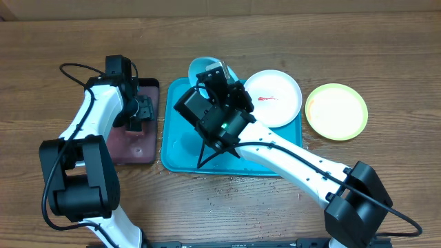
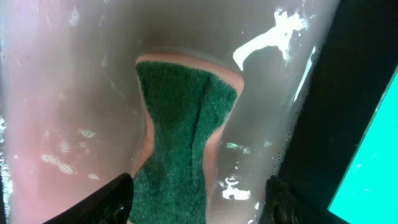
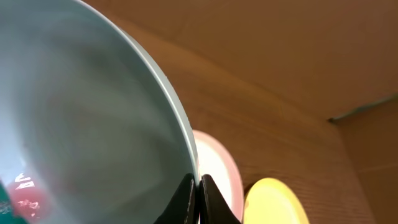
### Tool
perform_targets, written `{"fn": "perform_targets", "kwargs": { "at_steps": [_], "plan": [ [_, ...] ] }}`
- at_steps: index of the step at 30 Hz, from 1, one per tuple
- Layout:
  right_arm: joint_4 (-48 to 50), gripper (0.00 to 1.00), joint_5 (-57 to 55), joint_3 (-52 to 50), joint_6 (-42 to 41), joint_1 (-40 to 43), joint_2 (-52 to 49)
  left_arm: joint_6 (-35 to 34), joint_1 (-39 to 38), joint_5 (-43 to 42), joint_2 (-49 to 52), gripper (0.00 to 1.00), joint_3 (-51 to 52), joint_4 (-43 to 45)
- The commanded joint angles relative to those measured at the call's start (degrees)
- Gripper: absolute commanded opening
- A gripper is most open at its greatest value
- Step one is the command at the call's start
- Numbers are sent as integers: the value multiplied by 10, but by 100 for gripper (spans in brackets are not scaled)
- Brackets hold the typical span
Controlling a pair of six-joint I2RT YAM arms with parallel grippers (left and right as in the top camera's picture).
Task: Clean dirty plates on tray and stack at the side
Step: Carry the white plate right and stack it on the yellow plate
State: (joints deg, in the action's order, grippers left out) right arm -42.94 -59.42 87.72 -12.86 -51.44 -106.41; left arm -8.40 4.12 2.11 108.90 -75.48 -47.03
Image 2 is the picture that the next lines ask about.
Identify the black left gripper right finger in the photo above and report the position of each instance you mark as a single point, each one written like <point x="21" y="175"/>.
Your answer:
<point x="283" y="207"/>

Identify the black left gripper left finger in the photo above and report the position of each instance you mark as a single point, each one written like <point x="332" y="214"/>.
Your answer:
<point x="111" y="204"/>

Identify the green and pink sponge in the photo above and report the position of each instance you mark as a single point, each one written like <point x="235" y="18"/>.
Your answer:
<point x="187" y="103"/>

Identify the teal plastic tray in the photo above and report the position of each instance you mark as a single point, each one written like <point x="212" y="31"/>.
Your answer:
<point x="367" y="192"/>

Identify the dark red water tray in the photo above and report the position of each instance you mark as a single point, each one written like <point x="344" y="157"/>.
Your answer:
<point x="70" y="109"/>

